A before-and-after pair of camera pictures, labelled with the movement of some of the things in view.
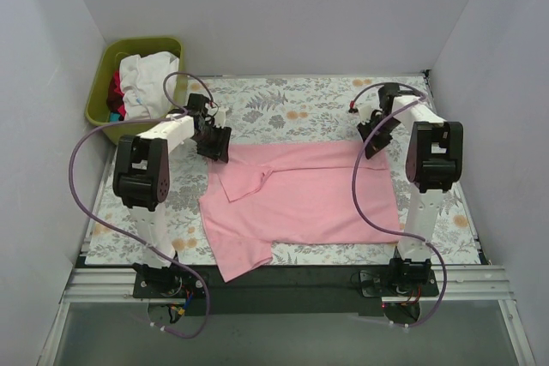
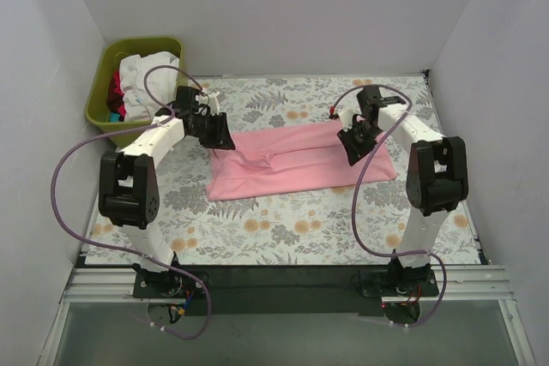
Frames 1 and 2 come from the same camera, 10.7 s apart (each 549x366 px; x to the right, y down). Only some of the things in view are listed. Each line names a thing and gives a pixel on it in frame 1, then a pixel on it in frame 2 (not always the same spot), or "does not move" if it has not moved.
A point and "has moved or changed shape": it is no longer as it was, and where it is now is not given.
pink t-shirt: [298, 193] has moved or changed shape
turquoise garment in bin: [114, 117] does not move
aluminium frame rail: [102, 285] does not move
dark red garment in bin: [115, 96] does not move
